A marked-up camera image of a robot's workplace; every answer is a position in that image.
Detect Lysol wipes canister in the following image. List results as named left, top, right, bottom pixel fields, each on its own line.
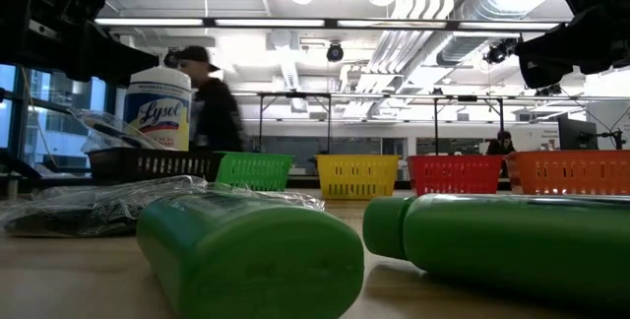
left=122, top=66, right=193, bottom=152

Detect orange plastic basket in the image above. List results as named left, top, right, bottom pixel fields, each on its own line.
left=505, top=150, right=630, bottom=196

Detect black background rig frame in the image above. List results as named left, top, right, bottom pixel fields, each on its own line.
left=256, top=91, right=334, bottom=156
left=432, top=95, right=506, bottom=157

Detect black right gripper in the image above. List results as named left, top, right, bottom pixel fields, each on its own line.
left=514, top=13, right=630, bottom=89

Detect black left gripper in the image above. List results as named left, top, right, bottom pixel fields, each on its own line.
left=0, top=16, right=159, bottom=87

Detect blue white toothbrush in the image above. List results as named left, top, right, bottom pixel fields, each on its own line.
left=68, top=106, right=168, bottom=153

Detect ceiling light bar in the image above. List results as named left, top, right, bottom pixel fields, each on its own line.
left=94, top=16, right=562, bottom=32

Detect green plastic basket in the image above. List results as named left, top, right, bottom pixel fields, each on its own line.
left=215, top=152, right=295, bottom=192

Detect person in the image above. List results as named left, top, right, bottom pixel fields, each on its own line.
left=485, top=130, right=518, bottom=157
left=174, top=45, right=247, bottom=153

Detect black plastic basket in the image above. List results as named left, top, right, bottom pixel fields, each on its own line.
left=87, top=146, right=225, bottom=183

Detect wrapped black comb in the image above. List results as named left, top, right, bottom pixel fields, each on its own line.
left=209, top=183, right=327, bottom=211

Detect black background monitor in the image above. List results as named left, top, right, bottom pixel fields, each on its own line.
left=557, top=114, right=599, bottom=152

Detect green travel shampoo bottle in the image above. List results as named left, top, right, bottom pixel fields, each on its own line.
left=362, top=193, right=630, bottom=310
left=136, top=194, right=366, bottom=319

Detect black aluminium table frame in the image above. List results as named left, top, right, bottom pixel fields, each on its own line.
left=0, top=151, right=90, bottom=200

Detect yellow plastic basket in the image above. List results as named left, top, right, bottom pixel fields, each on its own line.
left=315, top=154, right=402, bottom=201

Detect red plastic basket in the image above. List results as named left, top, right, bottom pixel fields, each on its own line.
left=407, top=155, right=506, bottom=197

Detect wrapped round black hairbrush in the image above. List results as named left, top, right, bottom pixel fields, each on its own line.
left=0, top=174, right=211, bottom=239

